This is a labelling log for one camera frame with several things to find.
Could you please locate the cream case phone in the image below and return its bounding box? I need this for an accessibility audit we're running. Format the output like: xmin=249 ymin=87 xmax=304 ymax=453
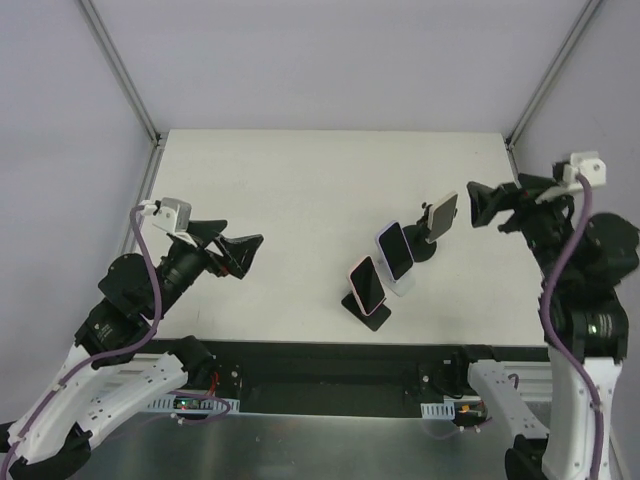
xmin=426 ymin=191 xmax=458 ymax=243

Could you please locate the black round-base clamp stand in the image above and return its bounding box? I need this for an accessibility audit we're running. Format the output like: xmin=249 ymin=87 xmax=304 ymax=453
xmin=403 ymin=203 xmax=443 ymax=263

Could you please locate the purple case phone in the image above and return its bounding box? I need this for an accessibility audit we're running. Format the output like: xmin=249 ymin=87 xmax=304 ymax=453
xmin=375 ymin=221 xmax=414 ymax=282

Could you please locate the white folding phone stand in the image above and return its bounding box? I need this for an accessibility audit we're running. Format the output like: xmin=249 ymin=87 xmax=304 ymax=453
xmin=377 ymin=259 xmax=416 ymax=297

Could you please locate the pink case phone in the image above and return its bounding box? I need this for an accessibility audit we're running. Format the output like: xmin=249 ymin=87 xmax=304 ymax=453
xmin=348 ymin=256 xmax=386 ymax=316

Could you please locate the black folding phone stand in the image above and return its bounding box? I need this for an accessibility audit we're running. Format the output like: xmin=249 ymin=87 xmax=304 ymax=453
xmin=341 ymin=292 xmax=392 ymax=333

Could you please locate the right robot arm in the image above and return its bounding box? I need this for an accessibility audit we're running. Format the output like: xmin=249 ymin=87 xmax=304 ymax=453
xmin=450 ymin=174 xmax=639 ymax=479

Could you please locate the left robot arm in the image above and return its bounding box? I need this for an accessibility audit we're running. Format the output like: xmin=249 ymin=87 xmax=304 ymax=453
xmin=1 ymin=220 xmax=264 ymax=479

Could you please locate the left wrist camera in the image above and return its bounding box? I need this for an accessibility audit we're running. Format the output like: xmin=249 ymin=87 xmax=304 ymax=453
xmin=141 ymin=197 xmax=192 ymax=236

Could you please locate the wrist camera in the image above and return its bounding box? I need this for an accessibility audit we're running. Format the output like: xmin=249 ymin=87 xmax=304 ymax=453
xmin=141 ymin=197 xmax=192 ymax=236
xmin=553 ymin=151 xmax=607 ymax=195

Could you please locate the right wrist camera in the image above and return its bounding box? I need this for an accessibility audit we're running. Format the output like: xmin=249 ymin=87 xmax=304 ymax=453
xmin=553 ymin=151 xmax=607 ymax=195

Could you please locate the left cable duct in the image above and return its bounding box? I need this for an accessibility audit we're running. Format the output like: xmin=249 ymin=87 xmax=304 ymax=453
xmin=144 ymin=394 xmax=240 ymax=415

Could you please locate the cable duct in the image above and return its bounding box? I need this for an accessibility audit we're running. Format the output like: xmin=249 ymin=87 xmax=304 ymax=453
xmin=144 ymin=394 xmax=240 ymax=415
xmin=420 ymin=400 xmax=486 ymax=421

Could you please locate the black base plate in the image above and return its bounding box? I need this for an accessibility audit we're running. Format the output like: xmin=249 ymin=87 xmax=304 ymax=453
xmin=139 ymin=339 xmax=506 ymax=416

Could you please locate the right aluminium frame post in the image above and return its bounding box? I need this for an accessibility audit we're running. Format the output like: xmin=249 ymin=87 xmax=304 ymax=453
xmin=505 ymin=0 xmax=606 ymax=152

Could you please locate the aluminium frame post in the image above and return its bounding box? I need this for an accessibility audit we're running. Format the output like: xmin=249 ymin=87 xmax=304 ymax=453
xmin=505 ymin=0 xmax=606 ymax=152
xmin=75 ymin=0 xmax=163 ymax=147

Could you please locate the right cable duct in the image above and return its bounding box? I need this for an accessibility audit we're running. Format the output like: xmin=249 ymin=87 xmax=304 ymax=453
xmin=420 ymin=400 xmax=486 ymax=421

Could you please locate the left aluminium frame post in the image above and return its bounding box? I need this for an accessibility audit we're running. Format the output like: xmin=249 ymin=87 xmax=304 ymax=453
xmin=75 ymin=0 xmax=163 ymax=147

